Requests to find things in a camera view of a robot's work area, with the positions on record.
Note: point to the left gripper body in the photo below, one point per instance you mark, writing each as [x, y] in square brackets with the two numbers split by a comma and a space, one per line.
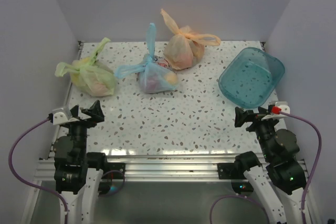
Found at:
[82, 123]

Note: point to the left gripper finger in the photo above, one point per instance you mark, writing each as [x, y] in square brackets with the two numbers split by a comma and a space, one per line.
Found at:
[94, 113]
[74, 111]

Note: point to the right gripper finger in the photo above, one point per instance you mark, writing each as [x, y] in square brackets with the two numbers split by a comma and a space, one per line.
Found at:
[243, 116]
[262, 112]

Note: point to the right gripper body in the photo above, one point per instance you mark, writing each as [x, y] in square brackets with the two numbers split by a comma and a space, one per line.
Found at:
[263, 128]

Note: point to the blue plastic bag with fruit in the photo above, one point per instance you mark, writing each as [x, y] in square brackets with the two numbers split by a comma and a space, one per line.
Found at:
[154, 73]

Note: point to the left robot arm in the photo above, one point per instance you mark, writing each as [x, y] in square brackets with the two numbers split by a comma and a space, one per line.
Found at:
[81, 177]

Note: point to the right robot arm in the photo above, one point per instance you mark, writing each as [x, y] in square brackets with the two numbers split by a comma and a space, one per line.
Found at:
[279, 184]

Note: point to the green plastic bag with fruit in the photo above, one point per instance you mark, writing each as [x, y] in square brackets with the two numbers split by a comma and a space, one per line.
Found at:
[90, 75]

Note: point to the orange plastic bag with fruit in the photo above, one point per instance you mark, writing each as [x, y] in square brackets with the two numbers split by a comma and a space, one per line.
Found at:
[186, 48]

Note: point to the teal transparent plastic basin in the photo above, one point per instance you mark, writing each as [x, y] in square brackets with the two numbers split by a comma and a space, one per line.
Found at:
[251, 78]

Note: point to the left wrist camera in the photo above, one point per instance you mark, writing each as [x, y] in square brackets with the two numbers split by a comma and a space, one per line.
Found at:
[60, 116]

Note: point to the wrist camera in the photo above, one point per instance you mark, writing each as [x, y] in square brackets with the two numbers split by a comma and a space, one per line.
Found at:
[60, 116]
[277, 110]

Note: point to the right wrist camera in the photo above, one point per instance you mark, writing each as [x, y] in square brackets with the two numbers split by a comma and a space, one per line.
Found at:
[277, 110]

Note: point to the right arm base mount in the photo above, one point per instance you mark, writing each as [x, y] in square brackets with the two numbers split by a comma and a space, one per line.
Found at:
[243, 162]

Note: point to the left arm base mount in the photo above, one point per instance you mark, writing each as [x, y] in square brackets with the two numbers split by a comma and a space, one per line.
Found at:
[99, 161]

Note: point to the aluminium front rail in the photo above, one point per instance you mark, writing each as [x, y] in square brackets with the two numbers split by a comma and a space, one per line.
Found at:
[172, 168]

